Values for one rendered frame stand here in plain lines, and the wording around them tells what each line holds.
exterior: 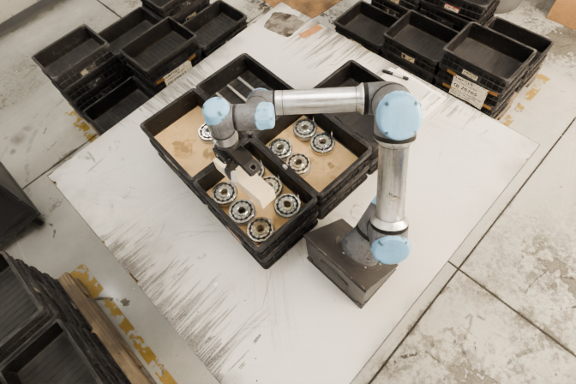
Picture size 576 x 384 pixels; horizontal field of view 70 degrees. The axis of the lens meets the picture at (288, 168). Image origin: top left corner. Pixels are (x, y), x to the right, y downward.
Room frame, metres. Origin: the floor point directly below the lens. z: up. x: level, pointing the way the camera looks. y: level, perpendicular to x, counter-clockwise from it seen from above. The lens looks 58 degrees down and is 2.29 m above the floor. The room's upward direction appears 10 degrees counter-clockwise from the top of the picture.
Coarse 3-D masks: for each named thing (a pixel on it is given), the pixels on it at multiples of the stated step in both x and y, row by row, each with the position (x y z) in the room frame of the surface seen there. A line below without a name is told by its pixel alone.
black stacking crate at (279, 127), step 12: (288, 120) 1.12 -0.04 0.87; (324, 120) 1.07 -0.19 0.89; (264, 132) 1.05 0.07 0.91; (276, 132) 1.08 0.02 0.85; (336, 132) 1.01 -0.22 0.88; (264, 144) 1.04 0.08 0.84; (348, 144) 0.95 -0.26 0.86; (360, 144) 0.90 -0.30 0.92; (360, 168) 0.84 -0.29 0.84; (348, 180) 0.80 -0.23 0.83; (336, 192) 0.76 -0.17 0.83; (324, 204) 0.72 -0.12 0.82
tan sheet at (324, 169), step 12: (288, 132) 1.09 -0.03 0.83; (300, 144) 1.01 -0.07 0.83; (336, 144) 0.98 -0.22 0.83; (312, 156) 0.94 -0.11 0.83; (324, 156) 0.93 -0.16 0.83; (336, 156) 0.92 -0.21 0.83; (348, 156) 0.91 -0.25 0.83; (312, 168) 0.89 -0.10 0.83; (324, 168) 0.88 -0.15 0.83; (336, 168) 0.87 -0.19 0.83; (312, 180) 0.83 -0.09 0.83; (324, 180) 0.82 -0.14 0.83
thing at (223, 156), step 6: (234, 144) 0.74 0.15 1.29; (216, 150) 0.77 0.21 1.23; (222, 150) 0.73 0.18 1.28; (228, 150) 0.73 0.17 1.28; (216, 156) 0.78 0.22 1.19; (222, 156) 0.75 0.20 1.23; (228, 156) 0.74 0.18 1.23; (222, 162) 0.76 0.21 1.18; (228, 162) 0.72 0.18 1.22; (234, 162) 0.73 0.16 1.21; (234, 168) 0.72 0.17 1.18
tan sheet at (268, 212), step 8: (208, 192) 0.86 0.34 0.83; (240, 192) 0.83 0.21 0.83; (288, 192) 0.79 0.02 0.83; (224, 208) 0.77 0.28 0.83; (256, 208) 0.75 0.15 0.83; (264, 208) 0.74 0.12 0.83; (272, 208) 0.74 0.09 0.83; (256, 216) 0.71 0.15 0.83; (264, 216) 0.71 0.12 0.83; (272, 216) 0.70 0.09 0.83; (280, 224) 0.66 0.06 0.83
